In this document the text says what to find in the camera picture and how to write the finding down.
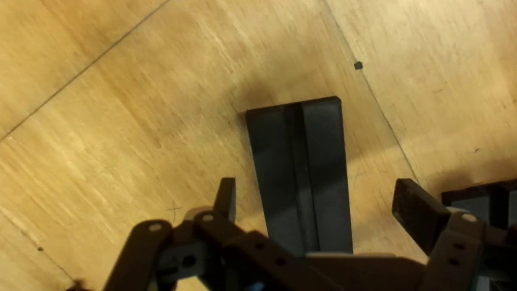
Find black grooved track piece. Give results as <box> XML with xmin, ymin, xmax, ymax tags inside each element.
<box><xmin>245</xmin><ymin>95</ymin><xmax>353</xmax><ymax>255</ymax></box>
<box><xmin>440</xmin><ymin>179</ymin><xmax>517</xmax><ymax>231</ymax></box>

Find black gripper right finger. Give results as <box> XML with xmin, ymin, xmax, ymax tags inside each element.
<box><xmin>389</xmin><ymin>176</ymin><xmax>517</xmax><ymax>291</ymax></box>

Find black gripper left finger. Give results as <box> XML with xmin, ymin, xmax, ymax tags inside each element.
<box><xmin>103</xmin><ymin>176</ymin><xmax>330</xmax><ymax>291</ymax></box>

